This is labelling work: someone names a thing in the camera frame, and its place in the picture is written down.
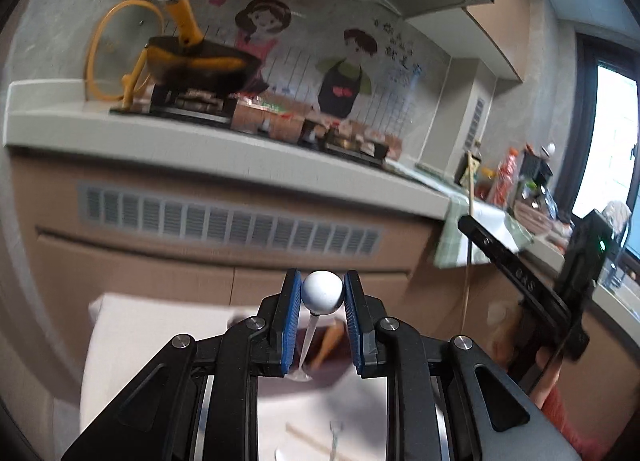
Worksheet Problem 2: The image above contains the clear utensil with white ball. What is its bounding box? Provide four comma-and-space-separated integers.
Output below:
287, 270, 346, 383

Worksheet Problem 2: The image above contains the black wok with yellow handle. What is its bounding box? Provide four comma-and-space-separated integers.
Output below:
145, 0, 262, 93

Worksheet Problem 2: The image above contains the wooden chopstick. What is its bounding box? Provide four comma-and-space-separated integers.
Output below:
285, 422, 335, 458

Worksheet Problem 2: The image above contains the grey vent grille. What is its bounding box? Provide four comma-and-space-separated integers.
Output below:
76, 181, 384, 257

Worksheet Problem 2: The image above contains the orange bottle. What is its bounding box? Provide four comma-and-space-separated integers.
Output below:
487, 146, 522, 208

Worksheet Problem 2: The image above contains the wooden handled utensil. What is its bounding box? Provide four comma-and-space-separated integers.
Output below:
312, 323, 347, 370

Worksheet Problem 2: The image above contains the black gas stove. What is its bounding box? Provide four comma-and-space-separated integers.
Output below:
110, 84, 402, 163

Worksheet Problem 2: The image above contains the person's right forearm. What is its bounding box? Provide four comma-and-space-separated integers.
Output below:
530, 386, 611, 461

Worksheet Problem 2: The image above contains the clear plastic fork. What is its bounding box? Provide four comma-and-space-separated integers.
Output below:
327, 420, 347, 461

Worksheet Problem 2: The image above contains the glass lid with yellow rim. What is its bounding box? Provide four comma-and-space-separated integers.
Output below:
84, 0, 169, 103

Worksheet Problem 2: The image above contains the window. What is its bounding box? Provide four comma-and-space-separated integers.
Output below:
570, 34, 640, 262

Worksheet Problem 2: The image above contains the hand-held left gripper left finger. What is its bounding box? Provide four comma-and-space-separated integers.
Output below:
60, 268, 304, 461

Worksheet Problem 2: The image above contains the black box on counter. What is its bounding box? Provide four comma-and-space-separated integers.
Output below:
520, 142, 557, 192

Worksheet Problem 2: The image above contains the faucet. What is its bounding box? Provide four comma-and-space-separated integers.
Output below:
606, 218, 632, 293

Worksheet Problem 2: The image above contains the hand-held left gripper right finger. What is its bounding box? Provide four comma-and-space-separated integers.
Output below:
343, 269, 583, 461

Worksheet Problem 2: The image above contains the wooden upper cabinet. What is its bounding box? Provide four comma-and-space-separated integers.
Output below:
405, 0, 532, 83

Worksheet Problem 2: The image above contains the cartoon wall poster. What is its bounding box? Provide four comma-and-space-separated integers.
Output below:
197, 0, 451, 159

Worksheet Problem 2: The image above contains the green checked cloth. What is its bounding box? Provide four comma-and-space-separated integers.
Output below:
432, 190, 534, 270

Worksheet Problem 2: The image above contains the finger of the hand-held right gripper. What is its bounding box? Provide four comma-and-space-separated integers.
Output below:
457, 214, 572, 328

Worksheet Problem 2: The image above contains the person's right hand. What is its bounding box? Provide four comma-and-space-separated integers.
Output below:
527, 347, 563, 407

